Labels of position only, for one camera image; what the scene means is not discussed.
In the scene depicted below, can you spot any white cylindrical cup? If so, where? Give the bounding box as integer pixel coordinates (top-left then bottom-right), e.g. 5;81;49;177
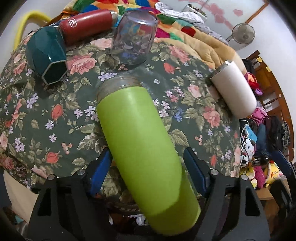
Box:
210;60;257;118

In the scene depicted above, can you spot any green cylindrical bottle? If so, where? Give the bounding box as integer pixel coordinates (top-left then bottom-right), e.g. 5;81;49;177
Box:
97;75;201;235

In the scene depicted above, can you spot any dark teal faceted cup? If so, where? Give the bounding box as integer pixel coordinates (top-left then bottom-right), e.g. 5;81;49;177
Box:
26;26;68;85

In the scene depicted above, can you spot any clear glass cup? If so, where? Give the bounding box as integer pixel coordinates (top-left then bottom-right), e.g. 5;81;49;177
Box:
110;9;158;65

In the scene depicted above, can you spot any yellow plush toy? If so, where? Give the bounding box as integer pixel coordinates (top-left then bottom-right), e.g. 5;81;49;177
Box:
263;161;286;188

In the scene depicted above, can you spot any white kitty plush toy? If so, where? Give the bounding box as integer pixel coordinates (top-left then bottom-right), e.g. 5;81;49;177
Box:
240;137;256;167

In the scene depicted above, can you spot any wooden headboard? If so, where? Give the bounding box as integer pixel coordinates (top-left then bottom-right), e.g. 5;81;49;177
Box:
247;50;295;162

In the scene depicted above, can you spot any red plush toy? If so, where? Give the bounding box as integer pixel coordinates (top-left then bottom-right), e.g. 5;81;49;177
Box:
244;72;263;96

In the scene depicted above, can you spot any floral dark green bedsheet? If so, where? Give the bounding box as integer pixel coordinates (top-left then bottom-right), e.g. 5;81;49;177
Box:
1;33;242;191

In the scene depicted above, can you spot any standing electric fan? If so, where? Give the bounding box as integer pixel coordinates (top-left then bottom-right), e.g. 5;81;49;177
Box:
226;23;255;45

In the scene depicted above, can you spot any colourful patchwork blanket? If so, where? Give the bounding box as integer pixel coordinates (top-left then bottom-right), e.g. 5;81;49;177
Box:
61;1;247;74

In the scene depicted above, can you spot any sliding wardrobe with hearts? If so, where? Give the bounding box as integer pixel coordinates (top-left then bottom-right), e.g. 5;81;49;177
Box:
168;0;268;29

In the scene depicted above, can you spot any white small cabinet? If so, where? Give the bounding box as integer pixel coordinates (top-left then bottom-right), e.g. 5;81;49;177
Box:
183;4;207;19

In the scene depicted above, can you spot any white grey crumpled cloth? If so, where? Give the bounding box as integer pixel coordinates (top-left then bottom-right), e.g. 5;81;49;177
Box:
154;2;229;46

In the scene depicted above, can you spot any red thermos bottle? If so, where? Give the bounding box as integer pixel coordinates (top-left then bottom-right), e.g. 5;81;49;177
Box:
59;9;118;45

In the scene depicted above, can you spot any yellow foam bed rail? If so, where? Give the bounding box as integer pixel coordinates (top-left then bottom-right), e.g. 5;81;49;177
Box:
13;11;51;51

